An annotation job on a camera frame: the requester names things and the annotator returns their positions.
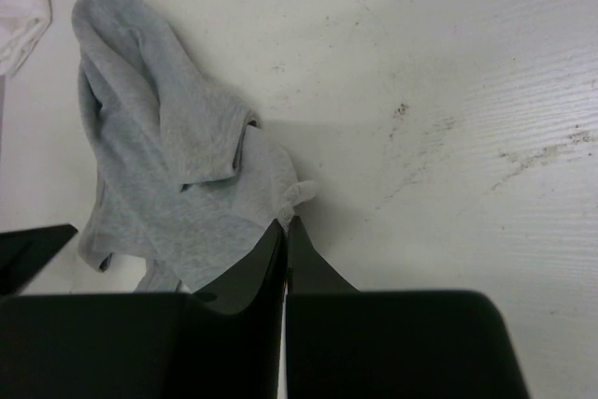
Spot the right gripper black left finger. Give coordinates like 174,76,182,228
186,221,286,398

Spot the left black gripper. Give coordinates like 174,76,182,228
1,224,78,296

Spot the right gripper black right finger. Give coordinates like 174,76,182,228
286,216,363,398

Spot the grey tank top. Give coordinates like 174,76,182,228
72,0,317,292

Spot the white folded tank top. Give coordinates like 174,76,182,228
1,0,51,76

